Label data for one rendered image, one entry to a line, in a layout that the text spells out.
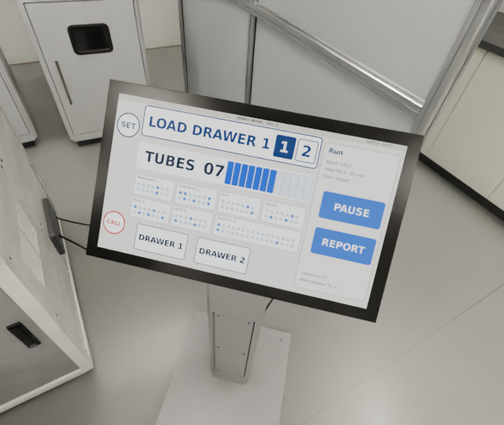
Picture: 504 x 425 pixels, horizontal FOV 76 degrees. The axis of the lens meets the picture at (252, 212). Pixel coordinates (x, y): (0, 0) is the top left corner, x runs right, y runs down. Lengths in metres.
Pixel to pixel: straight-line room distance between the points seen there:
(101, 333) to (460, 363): 1.62
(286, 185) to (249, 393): 1.07
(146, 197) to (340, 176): 0.33
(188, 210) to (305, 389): 1.13
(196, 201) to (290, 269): 0.19
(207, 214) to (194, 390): 1.02
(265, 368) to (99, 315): 0.80
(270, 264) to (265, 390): 0.98
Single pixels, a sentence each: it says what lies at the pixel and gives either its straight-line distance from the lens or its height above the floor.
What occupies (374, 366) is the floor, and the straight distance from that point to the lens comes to 1.67.
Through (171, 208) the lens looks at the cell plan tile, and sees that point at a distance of 0.57.
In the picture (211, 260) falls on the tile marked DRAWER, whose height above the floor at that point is 0.99.
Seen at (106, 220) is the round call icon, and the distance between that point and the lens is 0.62.
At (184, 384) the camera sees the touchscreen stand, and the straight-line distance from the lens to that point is 1.48.
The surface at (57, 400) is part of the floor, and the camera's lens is 1.62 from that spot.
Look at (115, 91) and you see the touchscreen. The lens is 0.62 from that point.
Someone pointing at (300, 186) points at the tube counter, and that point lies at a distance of 0.53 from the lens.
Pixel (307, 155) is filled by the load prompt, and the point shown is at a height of 1.15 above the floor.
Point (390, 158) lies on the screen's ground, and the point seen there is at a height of 1.17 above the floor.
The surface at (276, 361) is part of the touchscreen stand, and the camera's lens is 1.51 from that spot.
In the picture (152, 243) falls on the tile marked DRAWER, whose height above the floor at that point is 1.00.
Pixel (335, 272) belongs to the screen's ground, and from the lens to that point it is 0.56.
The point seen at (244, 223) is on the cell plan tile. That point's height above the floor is 1.05.
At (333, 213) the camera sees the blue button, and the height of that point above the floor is 1.09.
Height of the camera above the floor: 1.46
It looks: 47 degrees down
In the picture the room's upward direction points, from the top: 6 degrees clockwise
